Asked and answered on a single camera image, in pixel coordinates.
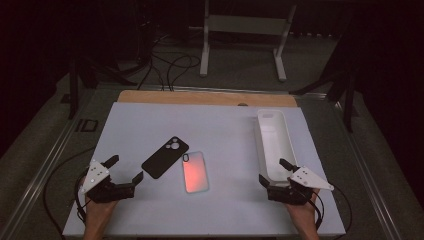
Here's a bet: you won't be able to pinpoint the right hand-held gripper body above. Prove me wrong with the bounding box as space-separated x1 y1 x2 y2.
266 165 335 206

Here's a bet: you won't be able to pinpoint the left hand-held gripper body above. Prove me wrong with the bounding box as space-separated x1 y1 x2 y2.
79 159 137 204

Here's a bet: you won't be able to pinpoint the white plastic bin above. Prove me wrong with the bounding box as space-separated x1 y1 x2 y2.
254 108 300 188

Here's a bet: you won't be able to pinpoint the black phone case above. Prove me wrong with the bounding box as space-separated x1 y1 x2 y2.
141 135 190 180

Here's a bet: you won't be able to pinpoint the person's right hand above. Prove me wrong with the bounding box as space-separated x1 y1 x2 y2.
285 189 321 232

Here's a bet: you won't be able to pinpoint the person's left hand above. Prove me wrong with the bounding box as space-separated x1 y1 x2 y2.
83 195 120 232

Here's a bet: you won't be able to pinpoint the white table cover sheet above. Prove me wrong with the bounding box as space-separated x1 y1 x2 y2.
62 101 347 238

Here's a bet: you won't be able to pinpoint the black stand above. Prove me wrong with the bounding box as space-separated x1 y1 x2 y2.
289 33 360 134
67 53 138 120

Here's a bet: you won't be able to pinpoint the white metal stand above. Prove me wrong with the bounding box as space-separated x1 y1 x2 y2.
188 0 298 83

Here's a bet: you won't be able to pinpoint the left hand-held gripper cable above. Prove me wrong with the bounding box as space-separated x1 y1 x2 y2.
42 146 98 240

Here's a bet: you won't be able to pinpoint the hand-held gripper cable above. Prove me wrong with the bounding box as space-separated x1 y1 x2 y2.
42 146 98 240
309 184 353 240

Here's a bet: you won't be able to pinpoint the right hand-held gripper cable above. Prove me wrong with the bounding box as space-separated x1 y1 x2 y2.
309 184 353 240

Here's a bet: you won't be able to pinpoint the metal frame rail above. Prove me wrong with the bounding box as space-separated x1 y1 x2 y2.
0 88 98 240
332 99 405 240
96 84 328 100

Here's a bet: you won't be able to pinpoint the black floor cables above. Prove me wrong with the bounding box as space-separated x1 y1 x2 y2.
136 33 202 92

